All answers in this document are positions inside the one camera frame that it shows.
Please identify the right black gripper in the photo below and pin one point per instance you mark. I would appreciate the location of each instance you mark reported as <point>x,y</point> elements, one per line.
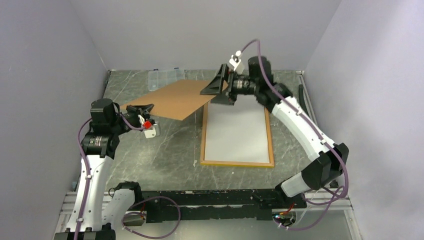
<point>215,87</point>

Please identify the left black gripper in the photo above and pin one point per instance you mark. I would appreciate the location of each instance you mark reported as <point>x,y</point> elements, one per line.
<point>140,117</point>

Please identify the brown backing board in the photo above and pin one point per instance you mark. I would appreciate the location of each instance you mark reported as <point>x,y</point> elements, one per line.
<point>175,101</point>

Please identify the yellow wooden picture frame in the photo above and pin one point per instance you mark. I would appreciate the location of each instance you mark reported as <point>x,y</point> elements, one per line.
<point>270,139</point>

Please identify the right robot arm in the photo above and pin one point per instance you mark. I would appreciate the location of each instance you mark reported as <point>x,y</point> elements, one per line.
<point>328,159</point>

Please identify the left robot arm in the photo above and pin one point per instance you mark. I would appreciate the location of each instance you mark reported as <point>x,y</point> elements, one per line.
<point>90,220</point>

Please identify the clear plastic organizer box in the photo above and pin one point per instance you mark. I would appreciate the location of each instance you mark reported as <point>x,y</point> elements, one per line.
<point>161,78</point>

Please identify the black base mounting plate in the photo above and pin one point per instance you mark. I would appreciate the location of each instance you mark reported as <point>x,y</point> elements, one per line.
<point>190,205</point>

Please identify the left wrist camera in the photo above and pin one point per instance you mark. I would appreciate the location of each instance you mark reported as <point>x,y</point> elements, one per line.
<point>151,129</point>

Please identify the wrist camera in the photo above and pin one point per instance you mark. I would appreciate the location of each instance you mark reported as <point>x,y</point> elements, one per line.
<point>151,129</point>
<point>235,62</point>

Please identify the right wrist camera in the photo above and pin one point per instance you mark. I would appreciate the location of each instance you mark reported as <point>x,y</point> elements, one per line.
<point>235,62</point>

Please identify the aluminium rail frame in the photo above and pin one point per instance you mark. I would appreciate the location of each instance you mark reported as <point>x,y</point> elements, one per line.
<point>322,201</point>

